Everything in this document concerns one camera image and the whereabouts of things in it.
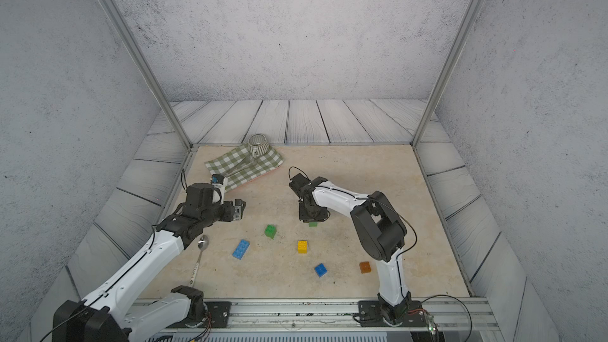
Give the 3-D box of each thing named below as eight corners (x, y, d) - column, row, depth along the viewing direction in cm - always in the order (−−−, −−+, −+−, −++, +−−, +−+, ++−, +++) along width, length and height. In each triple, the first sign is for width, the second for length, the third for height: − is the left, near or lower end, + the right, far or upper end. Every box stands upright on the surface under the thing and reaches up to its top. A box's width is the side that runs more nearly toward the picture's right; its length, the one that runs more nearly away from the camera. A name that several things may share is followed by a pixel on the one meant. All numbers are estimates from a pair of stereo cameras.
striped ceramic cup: (256, 159, 115) (253, 151, 110) (245, 148, 120) (242, 139, 115) (272, 150, 119) (270, 141, 114) (261, 139, 124) (259, 130, 120)
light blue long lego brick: (232, 256, 87) (231, 254, 86) (243, 240, 91) (241, 237, 90) (240, 259, 87) (239, 257, 85) (250, 243, 90) (249, 241, 89)
